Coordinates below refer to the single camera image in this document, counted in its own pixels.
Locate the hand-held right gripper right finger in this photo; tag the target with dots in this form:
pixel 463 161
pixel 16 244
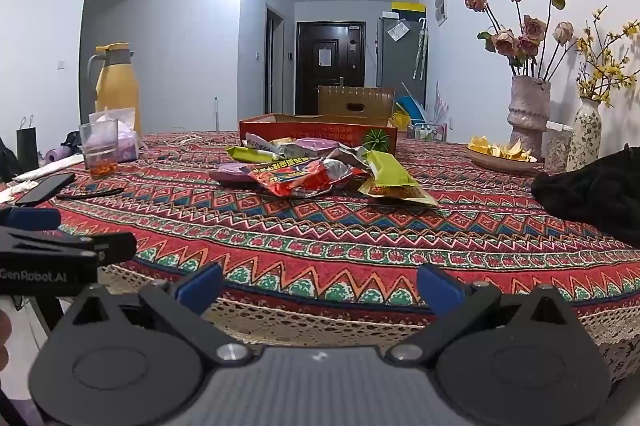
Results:
pixel 440 291

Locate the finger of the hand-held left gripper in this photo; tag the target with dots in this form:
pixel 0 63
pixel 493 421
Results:
pixel 30 218
pixel 115 248

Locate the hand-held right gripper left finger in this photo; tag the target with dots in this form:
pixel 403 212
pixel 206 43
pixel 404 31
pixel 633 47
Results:
pixel 200 287

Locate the pink snack packet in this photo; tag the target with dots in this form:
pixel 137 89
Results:
pixel 315 143
pixel 230 174

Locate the green long snack packet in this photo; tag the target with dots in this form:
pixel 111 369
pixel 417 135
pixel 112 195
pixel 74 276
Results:
pixel 245 152
pixel 387 168

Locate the red snack bag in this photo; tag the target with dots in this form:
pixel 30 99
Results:
pixel 287 178

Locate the white small snack packet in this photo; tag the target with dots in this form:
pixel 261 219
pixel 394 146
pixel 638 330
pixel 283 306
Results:
pixel 257 141

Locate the gold small snack packet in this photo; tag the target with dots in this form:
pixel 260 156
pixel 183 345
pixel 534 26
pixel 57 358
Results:
pixel 283 140

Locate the red orange cardboard box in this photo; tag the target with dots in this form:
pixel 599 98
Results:
pixel 325 131

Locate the person's left hand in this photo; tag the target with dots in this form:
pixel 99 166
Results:
pixel 4 326

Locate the black phone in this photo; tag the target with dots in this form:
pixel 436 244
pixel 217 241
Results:
pixel 45 188

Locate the purple rolled mat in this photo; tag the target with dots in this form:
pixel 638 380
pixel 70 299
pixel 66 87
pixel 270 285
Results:
pixel 60 154

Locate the black paper bag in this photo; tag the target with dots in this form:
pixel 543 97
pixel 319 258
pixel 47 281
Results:
pixel 27 146

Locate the glass cup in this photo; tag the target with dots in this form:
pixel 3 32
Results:
pixel 97 146

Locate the orange flat snack packet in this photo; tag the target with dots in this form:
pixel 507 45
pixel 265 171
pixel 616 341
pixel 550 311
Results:
pixel 400 192

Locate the clear plastic bag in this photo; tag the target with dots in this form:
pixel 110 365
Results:
pixel 127 141

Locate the brown plate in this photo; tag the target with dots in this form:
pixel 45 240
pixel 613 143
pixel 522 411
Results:
pixel 492 163

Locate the yellow thermos jug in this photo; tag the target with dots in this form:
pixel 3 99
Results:
pixel 117 86

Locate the black cloth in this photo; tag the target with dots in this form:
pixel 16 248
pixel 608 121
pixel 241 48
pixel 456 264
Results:
pixel 590 196

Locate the glass jar of grains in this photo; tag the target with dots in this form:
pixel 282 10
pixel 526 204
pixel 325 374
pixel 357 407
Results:
pixel 555 151

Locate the pink ribbed vase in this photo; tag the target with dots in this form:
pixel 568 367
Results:
pixel 529 116

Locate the floral white vase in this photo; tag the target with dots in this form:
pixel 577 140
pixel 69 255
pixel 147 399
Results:
pixel 582 136

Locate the grey refrigerator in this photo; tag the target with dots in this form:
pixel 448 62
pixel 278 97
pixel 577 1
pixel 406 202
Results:
pixel 395 66

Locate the dark entrance door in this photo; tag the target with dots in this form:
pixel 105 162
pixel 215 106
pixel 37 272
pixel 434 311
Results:
pixel 307 81

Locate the folded umbrellas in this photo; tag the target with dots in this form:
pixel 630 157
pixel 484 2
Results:
pixel 419 51

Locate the dried pink roses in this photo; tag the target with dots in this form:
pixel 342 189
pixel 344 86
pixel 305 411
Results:
pixel 505 42

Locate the yellow flower branches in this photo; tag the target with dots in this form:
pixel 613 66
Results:
pixel 602 71

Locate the yellow box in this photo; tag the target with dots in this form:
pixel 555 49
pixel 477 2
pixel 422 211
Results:
pixel 407 10

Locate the wall picture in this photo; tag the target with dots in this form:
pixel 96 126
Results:
pixel 440 6

